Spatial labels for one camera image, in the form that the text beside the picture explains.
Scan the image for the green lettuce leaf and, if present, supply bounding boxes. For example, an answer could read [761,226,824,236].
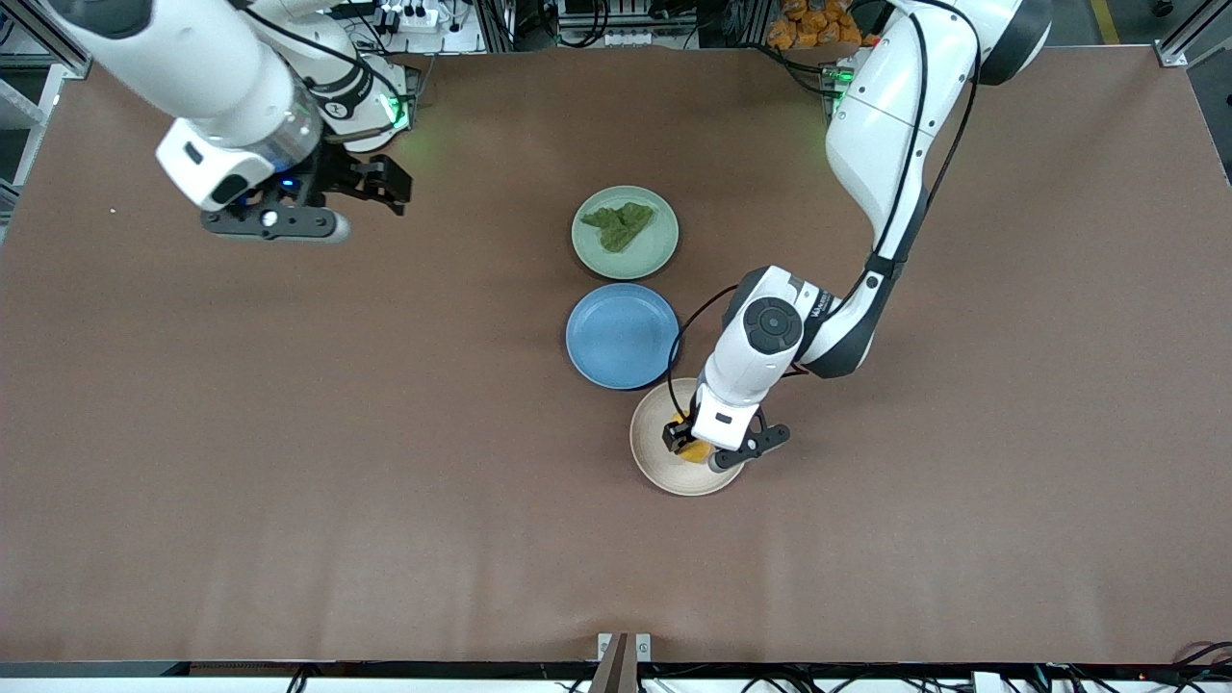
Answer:
[580,201,656,254]

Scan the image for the beige plate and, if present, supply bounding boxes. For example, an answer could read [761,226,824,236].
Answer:
[629,377,752,498]

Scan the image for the blue plate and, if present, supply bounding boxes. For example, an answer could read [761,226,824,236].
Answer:
[565,282,681,391]

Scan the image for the white power strip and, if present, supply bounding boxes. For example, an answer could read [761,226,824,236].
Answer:
[375,3,446,32]

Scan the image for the green plate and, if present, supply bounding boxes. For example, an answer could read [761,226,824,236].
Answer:
[572,185,680,281]

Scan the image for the background equipment rack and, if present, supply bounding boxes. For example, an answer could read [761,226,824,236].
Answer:
[476,0,771,51]

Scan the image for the orange snack bags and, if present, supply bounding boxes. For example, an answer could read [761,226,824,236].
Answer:
[767,0,882,49]

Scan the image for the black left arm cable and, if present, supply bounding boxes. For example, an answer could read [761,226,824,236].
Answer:
[667,0,985,424]

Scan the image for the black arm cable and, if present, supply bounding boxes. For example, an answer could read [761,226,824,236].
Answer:
[231,5,376,107]
[667,0,985,424]

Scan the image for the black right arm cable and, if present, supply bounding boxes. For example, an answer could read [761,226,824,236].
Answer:
[231,5,376,107]

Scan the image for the aluminium frame profile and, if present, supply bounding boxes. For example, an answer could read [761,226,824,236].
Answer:
[0,0,92,80]
[1155,0,1232,68]

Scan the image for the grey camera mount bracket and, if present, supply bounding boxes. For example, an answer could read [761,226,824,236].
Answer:
[596,631,653,693]

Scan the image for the black base cable bundle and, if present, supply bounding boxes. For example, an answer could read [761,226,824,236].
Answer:
[765,40,834,97]

